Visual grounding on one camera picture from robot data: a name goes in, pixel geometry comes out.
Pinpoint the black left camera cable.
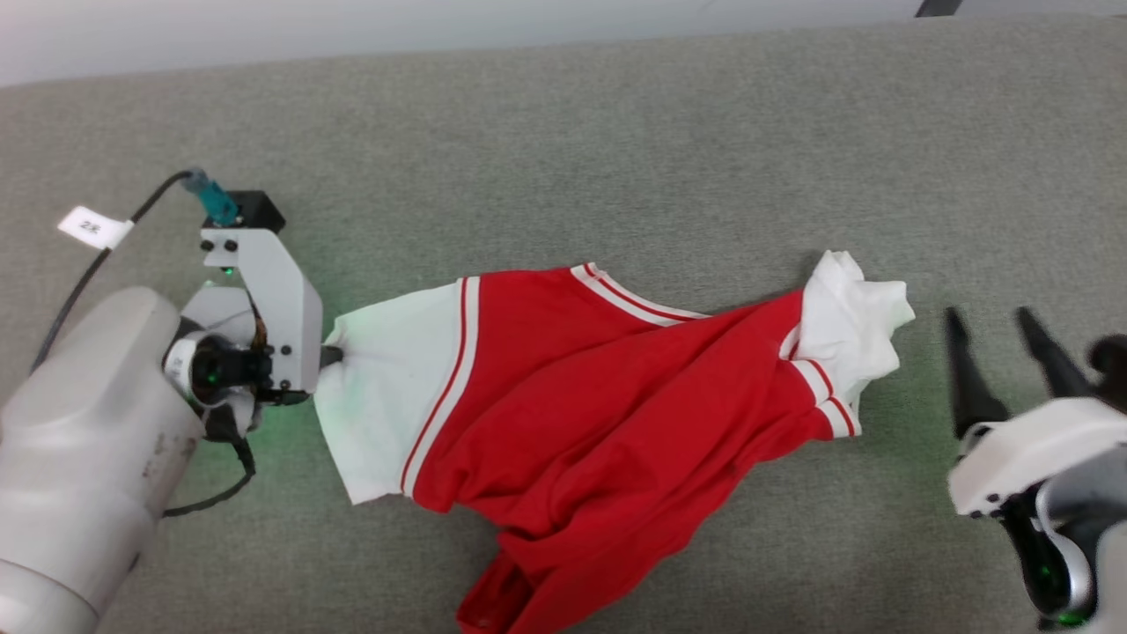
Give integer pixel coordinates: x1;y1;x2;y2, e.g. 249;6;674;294
31;169;199;375

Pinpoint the red and white shirt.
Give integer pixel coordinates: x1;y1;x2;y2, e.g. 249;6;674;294
314;250;917;634

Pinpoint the teal left camera connector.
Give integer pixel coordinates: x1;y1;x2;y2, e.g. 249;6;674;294
182;169;240;228

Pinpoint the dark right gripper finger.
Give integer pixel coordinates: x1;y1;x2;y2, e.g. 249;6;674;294
945;306;1011;439
1017;306;1094;402

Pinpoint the white cable label tag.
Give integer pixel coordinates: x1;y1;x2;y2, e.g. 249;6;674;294
57;205;135;250

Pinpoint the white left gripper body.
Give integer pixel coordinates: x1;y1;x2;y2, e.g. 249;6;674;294
164;226;325;441

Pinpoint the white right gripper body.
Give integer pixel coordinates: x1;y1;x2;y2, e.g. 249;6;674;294
947;396;1127;628

